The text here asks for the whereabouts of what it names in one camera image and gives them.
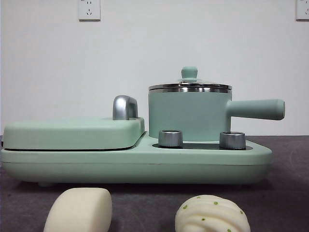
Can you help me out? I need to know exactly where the glass pot lid green knob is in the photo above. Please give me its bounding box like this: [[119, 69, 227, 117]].
[[148, 66, 233, 94]]

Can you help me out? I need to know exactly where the twisted bun with green flecks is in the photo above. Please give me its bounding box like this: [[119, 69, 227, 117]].
[[175, 194, 251, 232]]

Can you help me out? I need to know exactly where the plain white steamed bun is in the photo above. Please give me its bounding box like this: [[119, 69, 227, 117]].
[[43, 188, 113, 232]]

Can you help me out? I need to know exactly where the silver control knob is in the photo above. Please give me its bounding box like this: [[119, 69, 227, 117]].
[[219, 131, 246, 149], [158, 130, 183, 147]]

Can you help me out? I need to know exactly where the mint green breakfast maker base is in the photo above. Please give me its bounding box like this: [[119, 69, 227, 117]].
[[0, 131, 273, 188]]

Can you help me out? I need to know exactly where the mint green hinged grill lid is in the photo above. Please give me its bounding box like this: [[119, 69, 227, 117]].
[[2, 116, 145, 150]]

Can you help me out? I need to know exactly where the mint green pot with handle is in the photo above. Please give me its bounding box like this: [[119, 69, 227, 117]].
[[147, 83, 286, 142]]

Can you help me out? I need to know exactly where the silver grill lid handle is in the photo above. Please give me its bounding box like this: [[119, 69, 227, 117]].
[[112, 95, 139, 121]]

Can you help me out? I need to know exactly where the white wall socket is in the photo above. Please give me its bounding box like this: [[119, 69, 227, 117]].
[[78, 0, 101, 21], [295, 0, 309, 21]]

